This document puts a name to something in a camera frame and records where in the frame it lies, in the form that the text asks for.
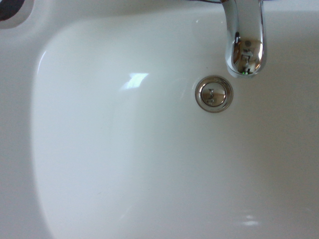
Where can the white ceramic sink basin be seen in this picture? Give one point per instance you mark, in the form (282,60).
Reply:
(124,149)

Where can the chrome sink drain plug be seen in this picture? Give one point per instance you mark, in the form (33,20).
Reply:
(213,94)

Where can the dark object in soap dish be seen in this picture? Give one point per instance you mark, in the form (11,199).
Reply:
(11,8)

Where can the chrome faucet spout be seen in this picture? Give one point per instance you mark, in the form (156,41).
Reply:
(243,37)

